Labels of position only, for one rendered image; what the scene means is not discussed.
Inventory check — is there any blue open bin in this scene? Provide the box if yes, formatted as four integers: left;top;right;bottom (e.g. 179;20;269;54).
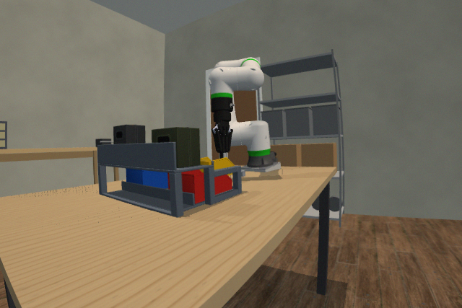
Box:
126;168;168;188

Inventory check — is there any yellow bin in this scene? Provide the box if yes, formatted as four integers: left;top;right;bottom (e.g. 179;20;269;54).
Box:
201;157;235;170

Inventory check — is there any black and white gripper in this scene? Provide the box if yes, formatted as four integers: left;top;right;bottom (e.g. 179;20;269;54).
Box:
212;112;233;159

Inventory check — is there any dark grey metal shelf rack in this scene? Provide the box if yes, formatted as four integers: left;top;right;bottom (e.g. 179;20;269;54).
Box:
97;142;245;218

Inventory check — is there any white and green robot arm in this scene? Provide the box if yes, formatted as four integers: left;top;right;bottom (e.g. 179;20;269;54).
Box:
209;58;278;168

